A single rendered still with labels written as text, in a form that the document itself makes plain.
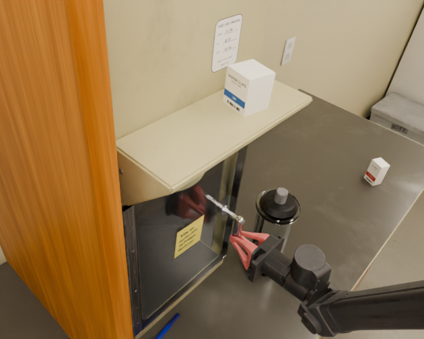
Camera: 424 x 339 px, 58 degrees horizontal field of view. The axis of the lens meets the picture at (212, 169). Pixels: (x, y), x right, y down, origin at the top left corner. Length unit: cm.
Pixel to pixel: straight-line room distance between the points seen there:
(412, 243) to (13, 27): 261
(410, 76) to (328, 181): 233
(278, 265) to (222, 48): 44
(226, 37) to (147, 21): 16
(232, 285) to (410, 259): 177
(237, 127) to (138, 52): 17
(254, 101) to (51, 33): 32
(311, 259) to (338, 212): 58
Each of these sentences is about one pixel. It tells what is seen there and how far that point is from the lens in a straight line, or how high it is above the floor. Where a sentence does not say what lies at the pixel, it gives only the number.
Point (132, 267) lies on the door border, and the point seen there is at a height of 124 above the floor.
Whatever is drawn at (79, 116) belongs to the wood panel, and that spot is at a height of 162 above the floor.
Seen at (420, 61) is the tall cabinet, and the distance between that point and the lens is 359.
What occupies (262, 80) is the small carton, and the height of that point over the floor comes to 156.
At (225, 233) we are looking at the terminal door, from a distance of 93.
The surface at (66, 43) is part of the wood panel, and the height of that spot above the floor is 169.
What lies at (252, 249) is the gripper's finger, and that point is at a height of 118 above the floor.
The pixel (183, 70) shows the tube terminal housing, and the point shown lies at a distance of 55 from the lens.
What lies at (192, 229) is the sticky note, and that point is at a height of 122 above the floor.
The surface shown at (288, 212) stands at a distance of 91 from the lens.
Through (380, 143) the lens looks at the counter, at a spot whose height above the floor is 94.
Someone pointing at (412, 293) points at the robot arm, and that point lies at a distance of 58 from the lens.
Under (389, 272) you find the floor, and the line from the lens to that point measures 254.
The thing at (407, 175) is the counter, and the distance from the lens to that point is 159.
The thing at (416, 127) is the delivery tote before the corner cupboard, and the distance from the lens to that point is 326.
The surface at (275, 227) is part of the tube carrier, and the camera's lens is 93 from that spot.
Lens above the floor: 181
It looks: 40 degrees down
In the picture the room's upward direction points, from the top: 7 degrees clockwise
